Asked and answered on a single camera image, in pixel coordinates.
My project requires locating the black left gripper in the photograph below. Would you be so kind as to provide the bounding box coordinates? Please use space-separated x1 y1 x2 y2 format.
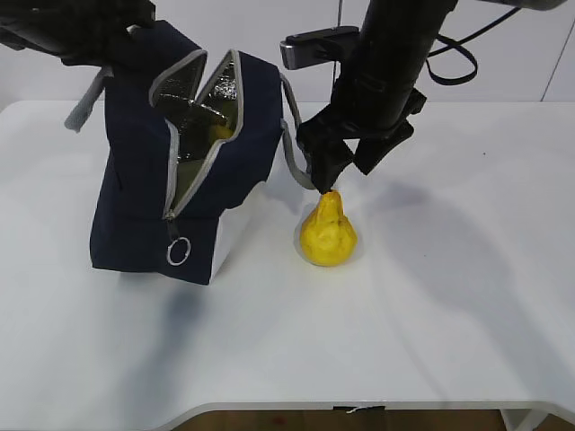
1 1 155 66

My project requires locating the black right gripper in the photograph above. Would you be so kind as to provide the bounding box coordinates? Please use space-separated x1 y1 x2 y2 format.
296 26 427 194

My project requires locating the yellow pear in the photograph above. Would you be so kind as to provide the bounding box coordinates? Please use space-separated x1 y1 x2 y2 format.
299 189 358 267

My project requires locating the yellow banana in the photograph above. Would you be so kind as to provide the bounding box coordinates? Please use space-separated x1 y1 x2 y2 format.
209 125 234 140

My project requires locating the navy blue lunch bag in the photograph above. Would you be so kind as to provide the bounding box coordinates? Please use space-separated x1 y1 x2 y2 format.
66 21 297 285

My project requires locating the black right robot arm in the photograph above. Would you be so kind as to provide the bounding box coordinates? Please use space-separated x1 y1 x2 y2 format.
280 1 478 194

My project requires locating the black tape on table edge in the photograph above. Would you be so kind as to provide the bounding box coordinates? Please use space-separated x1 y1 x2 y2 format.
332 405 385 414

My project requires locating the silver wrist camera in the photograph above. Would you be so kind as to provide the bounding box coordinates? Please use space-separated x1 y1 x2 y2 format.
279 26 359 70

